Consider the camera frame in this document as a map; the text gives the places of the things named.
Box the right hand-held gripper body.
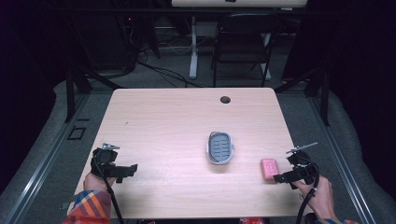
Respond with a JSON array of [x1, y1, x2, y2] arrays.
[[285, 142, 319, 186]]

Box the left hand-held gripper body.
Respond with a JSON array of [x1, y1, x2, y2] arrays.
[[90, 142, 125, 179]]

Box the pink soap bar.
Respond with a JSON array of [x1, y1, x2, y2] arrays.
[[260, 158, 280, 182]]

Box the grey soap dish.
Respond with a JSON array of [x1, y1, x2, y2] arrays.
[[205, 131, 235, 165]]

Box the person's left hand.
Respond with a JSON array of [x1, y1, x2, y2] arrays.
[[82, 172, 118, 194]]

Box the person's right hand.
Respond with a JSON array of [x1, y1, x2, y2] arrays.
[[292, 175, 338, 220]]

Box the red patterned cloth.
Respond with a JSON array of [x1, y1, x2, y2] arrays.
[[238, 217, 266, 224]]

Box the black metal stand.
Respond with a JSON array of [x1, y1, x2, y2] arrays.
[[274, 62, 332, 127], [64, 18, 124, 124]]

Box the white desk with white legs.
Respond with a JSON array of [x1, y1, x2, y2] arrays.
[[170, 0, 308, 80]]

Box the black folding chair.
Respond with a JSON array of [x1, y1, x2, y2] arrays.
[[212, 12, 284, 89]]

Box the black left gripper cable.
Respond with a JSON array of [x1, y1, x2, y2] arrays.
[[92, 155, 125, 224]]

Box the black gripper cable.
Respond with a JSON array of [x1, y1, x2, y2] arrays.
[[92, 155, 125, 224], [294, 155, 321, 224]]

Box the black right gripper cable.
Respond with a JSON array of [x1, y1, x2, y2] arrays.
[[294, 155, 321, 224]]

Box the grey metal floor rail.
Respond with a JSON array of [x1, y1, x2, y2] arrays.
[[3, 92, 90, 224], [307, 96, 378, 224]]

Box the black floor cables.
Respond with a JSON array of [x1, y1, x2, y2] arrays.
[[134, 29, 206, 89]]

